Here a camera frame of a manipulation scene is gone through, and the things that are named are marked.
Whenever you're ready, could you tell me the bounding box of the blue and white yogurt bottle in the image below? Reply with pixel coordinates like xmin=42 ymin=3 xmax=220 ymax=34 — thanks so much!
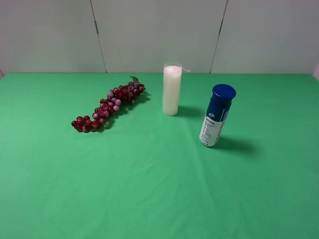
xmin=199 ymin=84 xmax=236 ymax=147

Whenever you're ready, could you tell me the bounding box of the bunch of red grapes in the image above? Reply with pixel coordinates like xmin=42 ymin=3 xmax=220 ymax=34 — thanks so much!
xmin=71 ymin=76 xmax=146 ymax=133

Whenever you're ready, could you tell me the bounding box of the tall white candle in glass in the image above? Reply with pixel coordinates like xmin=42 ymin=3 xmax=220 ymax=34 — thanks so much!
xmin=162 ymin=62 xmax=190 ymax=116

